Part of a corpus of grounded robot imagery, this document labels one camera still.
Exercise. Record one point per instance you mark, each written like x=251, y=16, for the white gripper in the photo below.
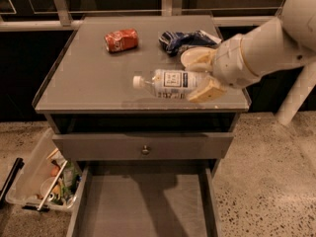
x=230, y=63

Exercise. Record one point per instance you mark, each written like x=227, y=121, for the clear plastic water bottle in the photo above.
x=170, y=84

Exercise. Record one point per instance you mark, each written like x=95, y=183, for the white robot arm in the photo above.
x=285, y=42

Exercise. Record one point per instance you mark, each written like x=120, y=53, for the grey drawer cabinet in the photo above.
x=91, y=90

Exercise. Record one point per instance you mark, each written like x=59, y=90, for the round metal drawer knob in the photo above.
x=145, y=150

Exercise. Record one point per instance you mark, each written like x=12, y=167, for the grey top drawer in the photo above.
x=128, y=146

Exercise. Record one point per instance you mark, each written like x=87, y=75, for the open grey middle drawer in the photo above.
x=139, y=201

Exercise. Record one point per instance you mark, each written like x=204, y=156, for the white paper bowl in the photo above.
x=194, y=55

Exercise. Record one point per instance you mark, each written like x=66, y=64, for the blue crumpled chip bag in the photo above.
x=172, y=42

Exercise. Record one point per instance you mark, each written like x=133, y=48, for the crushed red soda can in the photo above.
x=121, y=40

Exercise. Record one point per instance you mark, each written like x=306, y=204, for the white table leg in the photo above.
x=302, y=87

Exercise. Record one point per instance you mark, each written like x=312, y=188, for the metal window railing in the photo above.
x=45, y=15

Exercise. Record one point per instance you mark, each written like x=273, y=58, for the clear plastic storage bin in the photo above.
x=39, y=172

